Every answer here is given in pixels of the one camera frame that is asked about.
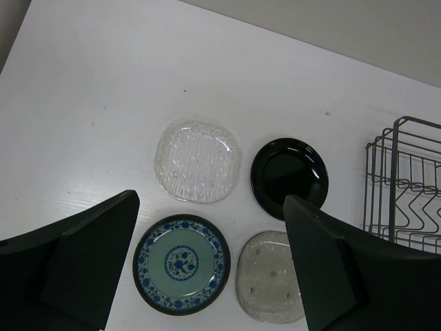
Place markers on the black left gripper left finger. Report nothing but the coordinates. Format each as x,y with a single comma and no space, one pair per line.
64,275

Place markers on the black glossy round plate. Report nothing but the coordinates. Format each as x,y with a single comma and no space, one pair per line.
284,167

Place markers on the smoky grey glass plate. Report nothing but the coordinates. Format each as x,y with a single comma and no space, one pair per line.
266,283

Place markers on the clear textured glass plate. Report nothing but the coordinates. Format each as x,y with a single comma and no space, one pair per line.
197,161

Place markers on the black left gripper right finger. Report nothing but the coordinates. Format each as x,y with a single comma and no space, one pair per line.
352,280

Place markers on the blue floral ceramic plate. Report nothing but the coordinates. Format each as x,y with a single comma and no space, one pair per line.
181,264

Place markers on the grey wire dish rack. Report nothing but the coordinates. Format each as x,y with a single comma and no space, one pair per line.
402,184

